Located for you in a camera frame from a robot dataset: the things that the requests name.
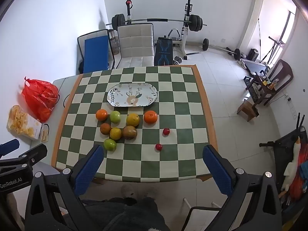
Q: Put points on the green apple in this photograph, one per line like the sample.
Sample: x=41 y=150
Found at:
x=110 y=144
x=115 y=117

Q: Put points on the white plush goose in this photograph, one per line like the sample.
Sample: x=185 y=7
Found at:
x=292 y=163

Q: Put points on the brown round fruit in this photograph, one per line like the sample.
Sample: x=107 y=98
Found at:
x=130 y=132

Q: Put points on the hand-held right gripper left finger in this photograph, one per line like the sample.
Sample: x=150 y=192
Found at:
x=89 y=168

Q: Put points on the wooden high-back chair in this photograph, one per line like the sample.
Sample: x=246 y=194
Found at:
x=285 y=73

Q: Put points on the oval floral plate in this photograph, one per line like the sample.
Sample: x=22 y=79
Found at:
x=132 y=95

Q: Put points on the orange tangerine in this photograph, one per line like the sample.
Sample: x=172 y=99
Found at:
x=101 y=114
x=150 y=117

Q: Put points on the small paper bag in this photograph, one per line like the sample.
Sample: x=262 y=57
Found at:
x=44 y=134

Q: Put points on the orange red cloth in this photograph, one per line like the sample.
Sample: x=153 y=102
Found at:
x=299 y=180

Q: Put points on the person's dark clothing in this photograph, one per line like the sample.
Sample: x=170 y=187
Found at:
x=125 y=215

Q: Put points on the green checkered tablecloth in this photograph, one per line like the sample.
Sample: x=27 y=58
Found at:
x=144 y=96

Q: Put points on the dark red orange fruit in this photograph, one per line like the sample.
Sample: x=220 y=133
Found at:
x=105 y=128

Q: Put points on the black blue bench pad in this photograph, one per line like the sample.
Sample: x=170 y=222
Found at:
x=163 y=53

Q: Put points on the yellow orange mottled citrus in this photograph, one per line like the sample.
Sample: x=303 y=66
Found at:
x=133 y=119

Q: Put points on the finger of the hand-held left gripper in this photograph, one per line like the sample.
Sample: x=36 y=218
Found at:
x=28 y=156
x=9 y=147

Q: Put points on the red plastic bag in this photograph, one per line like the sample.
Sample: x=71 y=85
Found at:
x=39 y=97

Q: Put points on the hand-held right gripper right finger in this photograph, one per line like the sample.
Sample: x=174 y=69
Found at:
x=216 y=170

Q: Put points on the white snack box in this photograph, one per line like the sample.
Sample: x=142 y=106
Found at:
x=22 y=122

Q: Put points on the small yellow citrus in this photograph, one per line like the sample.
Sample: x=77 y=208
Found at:
x=115 y=133

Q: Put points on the white weight rack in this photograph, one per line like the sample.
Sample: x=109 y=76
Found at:
x=186 y=28

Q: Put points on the low wooden stool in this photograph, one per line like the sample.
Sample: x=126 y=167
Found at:
x=247 y=109

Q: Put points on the barbell with black plates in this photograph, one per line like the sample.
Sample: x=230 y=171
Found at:
x=195 y=22

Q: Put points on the black metal chair frame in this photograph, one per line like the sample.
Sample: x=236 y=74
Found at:
x=199 y=209

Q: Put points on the grey fuzzy slipper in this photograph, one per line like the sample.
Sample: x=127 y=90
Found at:
x=128 y=190

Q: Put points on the beige padded chair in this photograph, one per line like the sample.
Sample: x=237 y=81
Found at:
x=136 y=45

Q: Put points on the black speaker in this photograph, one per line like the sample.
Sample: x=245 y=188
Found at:
x=253 y=54

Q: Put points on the clear water bottle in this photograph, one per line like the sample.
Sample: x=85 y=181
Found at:
x=115 y=44

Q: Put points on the small dumbbell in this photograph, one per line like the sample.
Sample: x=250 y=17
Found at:
x=178 y=60

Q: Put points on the floor barbell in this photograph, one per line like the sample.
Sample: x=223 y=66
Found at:
x=237 y=53

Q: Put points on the red cherry tomato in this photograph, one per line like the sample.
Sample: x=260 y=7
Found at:
x=166 y=131
x=158 y=147

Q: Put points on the small wooden side table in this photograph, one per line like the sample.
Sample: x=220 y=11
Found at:
x=261 y=86

